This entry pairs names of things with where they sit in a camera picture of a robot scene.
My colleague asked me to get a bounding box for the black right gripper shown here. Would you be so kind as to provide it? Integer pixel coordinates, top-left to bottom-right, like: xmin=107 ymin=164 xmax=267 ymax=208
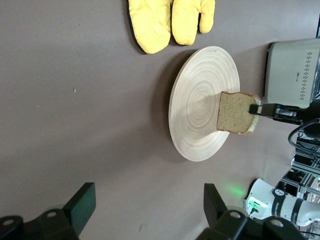
xmin=248 ymin=101 xmax=311 ymax=126

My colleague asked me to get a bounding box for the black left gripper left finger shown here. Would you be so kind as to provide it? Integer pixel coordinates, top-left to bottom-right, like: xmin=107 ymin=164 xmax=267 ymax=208
xmin=62 ymin=182 xmax=97 ymax=237

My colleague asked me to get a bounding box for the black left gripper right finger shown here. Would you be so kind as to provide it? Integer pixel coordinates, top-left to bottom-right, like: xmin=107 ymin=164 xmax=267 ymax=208
xmin=203 ymin=183 xmax=229 ymax=227

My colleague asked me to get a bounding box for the slice of toast bread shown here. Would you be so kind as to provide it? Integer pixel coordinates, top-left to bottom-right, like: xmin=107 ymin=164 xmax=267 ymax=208
xmin=216 ymin=91 xmax=262 ymax=136

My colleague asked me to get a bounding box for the round light wooden plate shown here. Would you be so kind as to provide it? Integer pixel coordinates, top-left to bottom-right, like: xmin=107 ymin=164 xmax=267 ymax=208
xmin=168 ymin=45 xmax=241 ymax=163

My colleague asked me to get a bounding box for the beige and chrome toaster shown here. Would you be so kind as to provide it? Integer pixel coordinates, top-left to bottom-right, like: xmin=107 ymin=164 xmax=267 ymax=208
xmin=263 ymin=38 xmax=320 ymax=110

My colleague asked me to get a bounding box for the yellow quilted oven mitt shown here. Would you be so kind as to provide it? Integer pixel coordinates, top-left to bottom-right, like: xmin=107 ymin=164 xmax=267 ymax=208
xmin=128 ymin=0 xmax=174 ymax=55
xmin=171 ymin=0 xmax=216 ymax=47

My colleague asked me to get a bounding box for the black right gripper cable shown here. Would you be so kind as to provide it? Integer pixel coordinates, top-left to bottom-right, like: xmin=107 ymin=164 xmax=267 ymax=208
xmin=288 ymin=118 xmax=320 ymax=152

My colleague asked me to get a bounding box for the aluminium frame beside right arm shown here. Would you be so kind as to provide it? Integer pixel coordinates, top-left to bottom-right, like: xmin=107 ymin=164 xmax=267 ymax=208
xmin=277 ymin=139 xmax=320 ymax=203

